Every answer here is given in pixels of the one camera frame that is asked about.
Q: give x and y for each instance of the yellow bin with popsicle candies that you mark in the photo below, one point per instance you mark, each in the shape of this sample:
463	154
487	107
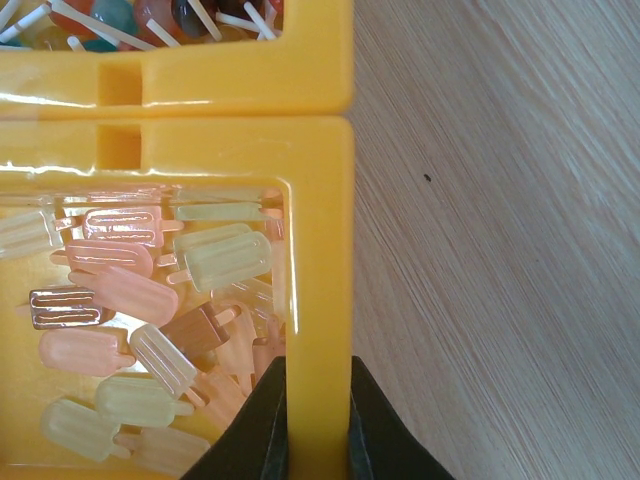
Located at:
151	271

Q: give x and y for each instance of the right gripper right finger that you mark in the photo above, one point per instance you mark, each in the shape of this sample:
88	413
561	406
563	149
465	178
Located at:
380	446

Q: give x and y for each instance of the yellow bin with lollipops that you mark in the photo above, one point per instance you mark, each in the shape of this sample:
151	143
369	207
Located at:
307	70

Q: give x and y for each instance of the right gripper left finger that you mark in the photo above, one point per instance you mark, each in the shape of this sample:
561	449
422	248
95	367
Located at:
255	446

